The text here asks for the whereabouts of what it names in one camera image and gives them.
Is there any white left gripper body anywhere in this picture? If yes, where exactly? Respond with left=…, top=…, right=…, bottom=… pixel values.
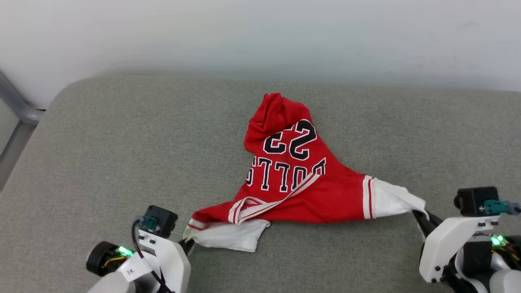
left=136, top=228, right=191, bottom=293

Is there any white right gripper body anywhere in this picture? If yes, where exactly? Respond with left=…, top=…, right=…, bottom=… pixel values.
left=419, top=216, right=501, bottom=283

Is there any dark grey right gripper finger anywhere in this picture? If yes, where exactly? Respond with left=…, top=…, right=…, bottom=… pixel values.
left=412, top=210, right=443, bottom=238

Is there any red and white basketball jersey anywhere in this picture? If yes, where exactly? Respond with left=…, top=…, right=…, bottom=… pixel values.
left=183, top=93, right=428, bottom=253

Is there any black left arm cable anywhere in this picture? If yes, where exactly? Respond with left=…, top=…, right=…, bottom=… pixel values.
left=131, top=219, right=173, bottom=293

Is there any teal right camera connector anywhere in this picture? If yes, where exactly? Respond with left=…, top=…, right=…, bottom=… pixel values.
left=480, top=199, right=521, bottom=215

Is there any grey metal frame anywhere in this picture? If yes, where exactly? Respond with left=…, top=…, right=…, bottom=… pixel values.
left=0, top=71, right=45, bottom=192

